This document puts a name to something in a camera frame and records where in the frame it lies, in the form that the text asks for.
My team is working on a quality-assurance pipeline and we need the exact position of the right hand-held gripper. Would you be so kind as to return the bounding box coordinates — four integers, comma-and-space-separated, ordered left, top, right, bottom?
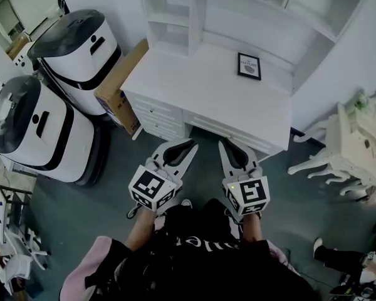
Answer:
218, 137, 271, 216

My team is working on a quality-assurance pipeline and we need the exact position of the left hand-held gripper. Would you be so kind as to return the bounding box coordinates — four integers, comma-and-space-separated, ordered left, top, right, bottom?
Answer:
128, 138, 199, 213

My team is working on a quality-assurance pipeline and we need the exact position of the white shelving cabinet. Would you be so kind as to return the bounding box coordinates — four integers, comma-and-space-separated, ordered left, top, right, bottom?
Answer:
136, 0, 376, 98

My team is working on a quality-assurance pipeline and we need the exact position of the person's right forearm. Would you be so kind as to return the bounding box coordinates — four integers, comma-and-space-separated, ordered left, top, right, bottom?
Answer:
241, 213, 264, 245

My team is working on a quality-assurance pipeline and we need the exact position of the person's left forearm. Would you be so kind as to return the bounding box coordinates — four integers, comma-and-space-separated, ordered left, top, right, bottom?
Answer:
125, 204, 159, 253

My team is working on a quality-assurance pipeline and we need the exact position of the person's black clothing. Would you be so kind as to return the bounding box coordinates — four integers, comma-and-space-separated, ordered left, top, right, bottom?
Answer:
84, 198, 320, 301

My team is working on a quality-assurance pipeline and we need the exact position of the white ornate carved table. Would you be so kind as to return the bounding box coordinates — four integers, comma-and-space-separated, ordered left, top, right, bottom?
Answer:
287, 86, 376, 202

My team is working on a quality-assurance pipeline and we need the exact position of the white robot with dark lid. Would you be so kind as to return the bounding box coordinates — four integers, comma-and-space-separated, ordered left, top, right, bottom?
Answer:
0, 75, 110, 187
27, 9, 123, 115

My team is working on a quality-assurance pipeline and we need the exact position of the person's pink jacket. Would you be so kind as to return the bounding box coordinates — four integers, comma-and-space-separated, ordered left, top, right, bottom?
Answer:
61, 235, 301, 301

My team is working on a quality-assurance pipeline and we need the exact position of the black green equipment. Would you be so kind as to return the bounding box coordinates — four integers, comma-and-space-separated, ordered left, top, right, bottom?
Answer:
328, 285, 355, 296

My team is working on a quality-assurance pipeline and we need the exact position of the white chair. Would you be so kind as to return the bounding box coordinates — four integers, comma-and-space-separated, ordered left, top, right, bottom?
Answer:
3, 229, 51, 287

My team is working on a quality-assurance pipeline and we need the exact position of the small brown cardboard box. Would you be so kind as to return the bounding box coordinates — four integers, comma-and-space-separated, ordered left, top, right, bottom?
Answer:
5, 33, 31, 60

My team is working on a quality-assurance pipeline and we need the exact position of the grey hanging strap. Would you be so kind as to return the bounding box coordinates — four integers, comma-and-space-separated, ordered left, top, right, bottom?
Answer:
127, 204, 144, 221

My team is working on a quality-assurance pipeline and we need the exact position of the black picture frame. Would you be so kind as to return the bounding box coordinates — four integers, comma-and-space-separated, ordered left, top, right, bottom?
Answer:
237, 52, 263, 81

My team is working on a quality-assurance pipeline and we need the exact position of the metal frame table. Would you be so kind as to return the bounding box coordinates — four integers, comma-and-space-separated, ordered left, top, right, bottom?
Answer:
0, 182, 34, 244

